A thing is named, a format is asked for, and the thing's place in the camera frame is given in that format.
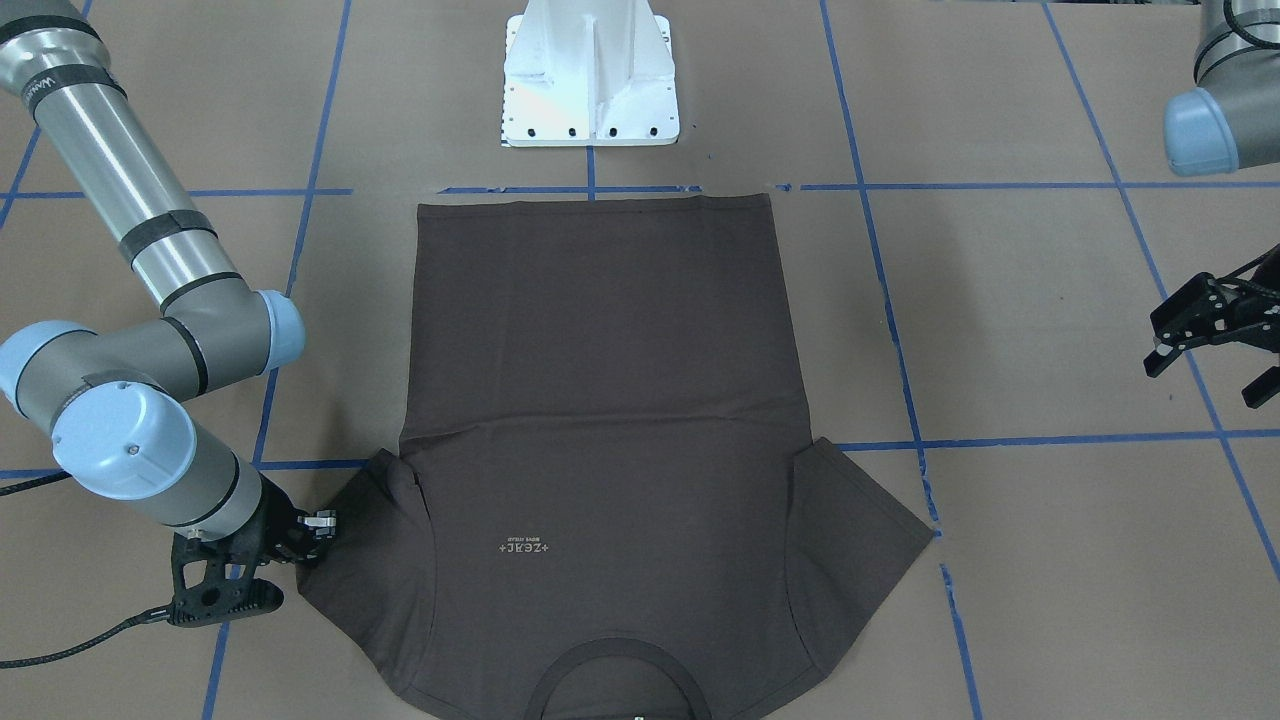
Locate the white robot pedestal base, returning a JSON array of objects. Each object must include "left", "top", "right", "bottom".
[{"left": 500, "top": 1, "right": 681, "bottom": 149}]

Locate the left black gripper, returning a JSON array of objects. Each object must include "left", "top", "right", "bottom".
[{"left": 1144, "top": 246, "right": 1280, "bottom": 409}]

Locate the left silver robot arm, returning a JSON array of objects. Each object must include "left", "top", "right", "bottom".
[{"left": 1143, "top": 1, "right": 1279, "bottom": 378}]

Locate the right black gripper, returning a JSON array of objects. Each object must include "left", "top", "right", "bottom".
[{"left": 168, "top": 486, "right": 338, "bottom": 628}]

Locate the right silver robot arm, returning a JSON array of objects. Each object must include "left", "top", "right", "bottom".
[{"left": 1, "top": 1, "right": 337, "bottom": 626}]

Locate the dark brown t-shirt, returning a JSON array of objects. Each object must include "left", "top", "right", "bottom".
[{"left": 298, "top": 193, "right": 932, "bottom": 719}]

